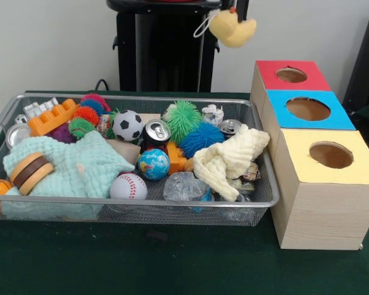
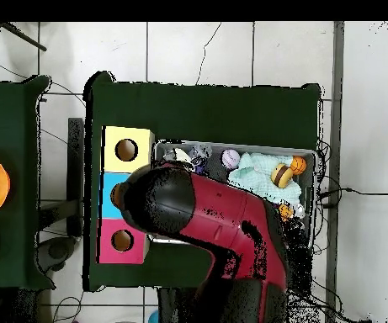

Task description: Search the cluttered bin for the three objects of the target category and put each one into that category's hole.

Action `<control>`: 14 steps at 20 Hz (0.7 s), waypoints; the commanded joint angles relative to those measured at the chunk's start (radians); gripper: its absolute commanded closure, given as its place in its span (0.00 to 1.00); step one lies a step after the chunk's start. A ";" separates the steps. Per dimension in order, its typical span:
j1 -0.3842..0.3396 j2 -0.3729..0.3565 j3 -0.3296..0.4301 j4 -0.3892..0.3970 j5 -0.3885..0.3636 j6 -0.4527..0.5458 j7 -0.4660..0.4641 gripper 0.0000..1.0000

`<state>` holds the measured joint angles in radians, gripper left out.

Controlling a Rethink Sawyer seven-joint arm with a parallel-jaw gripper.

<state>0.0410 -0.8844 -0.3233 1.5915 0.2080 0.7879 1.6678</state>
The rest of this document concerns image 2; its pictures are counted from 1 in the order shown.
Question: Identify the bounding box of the white baseball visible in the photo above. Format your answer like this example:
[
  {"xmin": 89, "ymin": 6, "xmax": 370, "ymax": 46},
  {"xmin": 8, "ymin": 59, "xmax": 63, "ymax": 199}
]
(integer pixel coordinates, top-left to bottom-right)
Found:
[{"xmin": 221, "ymin": 148, "xmax": 241, "ymax": 170}]

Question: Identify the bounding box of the wooden box with three holes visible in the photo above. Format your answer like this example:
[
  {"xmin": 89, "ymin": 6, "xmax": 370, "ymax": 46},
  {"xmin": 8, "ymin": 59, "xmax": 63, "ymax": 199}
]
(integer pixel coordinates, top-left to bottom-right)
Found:
[{"xmin": 97, "ymin": 125, "xmax": 156, "ymax": 265}]

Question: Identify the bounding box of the shallow mesh bin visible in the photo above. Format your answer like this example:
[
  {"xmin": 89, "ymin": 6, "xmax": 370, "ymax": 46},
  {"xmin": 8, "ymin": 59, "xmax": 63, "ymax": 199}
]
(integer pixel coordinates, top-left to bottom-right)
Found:
[{"xmin": 147, "ymin": 139, "xmax": 317, "ymax": 250}]

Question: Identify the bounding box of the mint green cloth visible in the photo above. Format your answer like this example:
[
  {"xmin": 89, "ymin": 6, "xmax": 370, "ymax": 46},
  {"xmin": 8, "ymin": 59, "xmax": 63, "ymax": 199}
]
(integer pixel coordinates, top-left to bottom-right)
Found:
[{"xmin": 227, "ymin": 152, "xmax": 302, "ymax": 206}]

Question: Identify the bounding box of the dark green table cloth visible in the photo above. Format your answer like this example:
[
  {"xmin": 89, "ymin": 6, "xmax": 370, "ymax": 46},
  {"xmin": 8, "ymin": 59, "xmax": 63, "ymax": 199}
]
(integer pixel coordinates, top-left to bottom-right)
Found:
[
  {"xmin": 82, "ymin": 71, "xmax": 322, "ymax": 293},
  {"xmin": 0, "ymin": 74, "xmax": 56, "ymax": 291}
]

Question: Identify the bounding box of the toy hamburger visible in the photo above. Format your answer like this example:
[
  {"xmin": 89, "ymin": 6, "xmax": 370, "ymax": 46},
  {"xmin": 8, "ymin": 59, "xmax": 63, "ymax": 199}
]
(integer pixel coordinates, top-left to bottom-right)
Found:
[{"xmin": 269, "ymin": 163, "xmax": 295, "ymax": 189}]

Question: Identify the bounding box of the orange toy brick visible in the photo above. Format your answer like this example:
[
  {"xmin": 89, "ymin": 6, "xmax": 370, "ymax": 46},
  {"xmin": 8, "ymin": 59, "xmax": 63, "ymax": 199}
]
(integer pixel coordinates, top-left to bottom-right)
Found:
[{"xmin": 278, "ymin": 203, "xmax": 295, "ymax": 221}]

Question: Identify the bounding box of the small orange basketball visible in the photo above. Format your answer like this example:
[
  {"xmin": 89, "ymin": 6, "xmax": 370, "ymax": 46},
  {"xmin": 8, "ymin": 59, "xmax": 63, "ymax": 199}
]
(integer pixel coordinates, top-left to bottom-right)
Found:
[{"xmin": 290, "ymin": 155, "xmax": 308, "ymax": 176}]

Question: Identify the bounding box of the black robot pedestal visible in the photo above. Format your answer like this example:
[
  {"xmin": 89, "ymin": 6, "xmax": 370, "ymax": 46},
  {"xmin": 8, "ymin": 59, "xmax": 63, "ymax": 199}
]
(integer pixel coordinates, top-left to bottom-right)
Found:
[{"xmin": 157, "ymin": 287, "xmax": 198, "ymax": 323}]

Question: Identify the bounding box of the black power cable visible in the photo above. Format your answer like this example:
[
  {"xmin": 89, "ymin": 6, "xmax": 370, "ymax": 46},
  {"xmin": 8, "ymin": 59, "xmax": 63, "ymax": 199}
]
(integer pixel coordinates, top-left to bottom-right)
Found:
[{"xmin": 317, "ymin": 187, "xmax": 388, "ymax": 208}]

